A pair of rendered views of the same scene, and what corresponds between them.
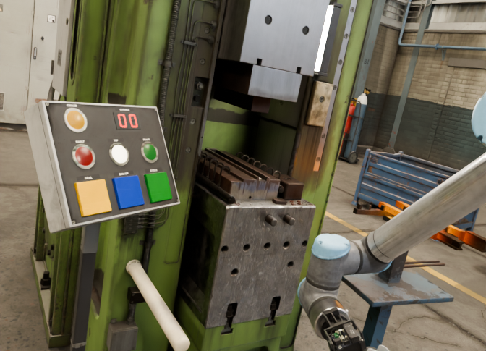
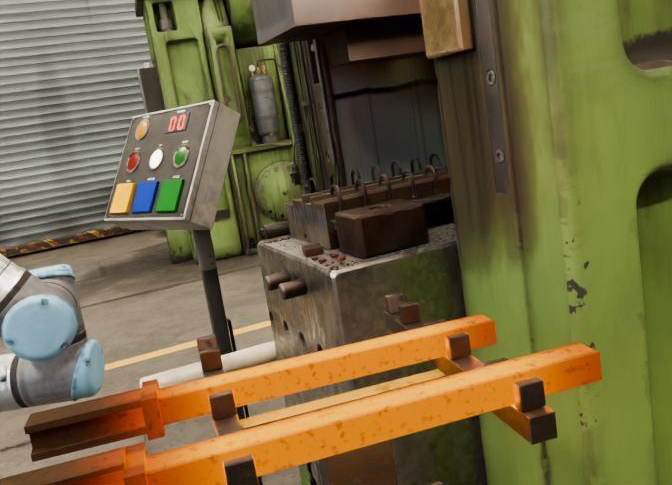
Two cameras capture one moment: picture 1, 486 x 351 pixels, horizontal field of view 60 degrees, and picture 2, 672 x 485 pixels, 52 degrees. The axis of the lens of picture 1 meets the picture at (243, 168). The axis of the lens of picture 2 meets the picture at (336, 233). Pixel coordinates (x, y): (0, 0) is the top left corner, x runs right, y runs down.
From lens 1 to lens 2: 2.10 m
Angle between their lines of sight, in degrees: 99
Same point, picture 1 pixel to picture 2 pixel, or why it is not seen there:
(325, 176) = (543, 217)
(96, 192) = (123, 194)
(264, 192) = (314, 228)
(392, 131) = not seen: outside the picture
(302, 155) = (459, 149)
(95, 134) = (149, 141)
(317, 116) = (438, 27)
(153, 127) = (198, 126)
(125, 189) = (141, 194)
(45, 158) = not seen: hidden behind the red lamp
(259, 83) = (260, 19)
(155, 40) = not seen: hidden behind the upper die
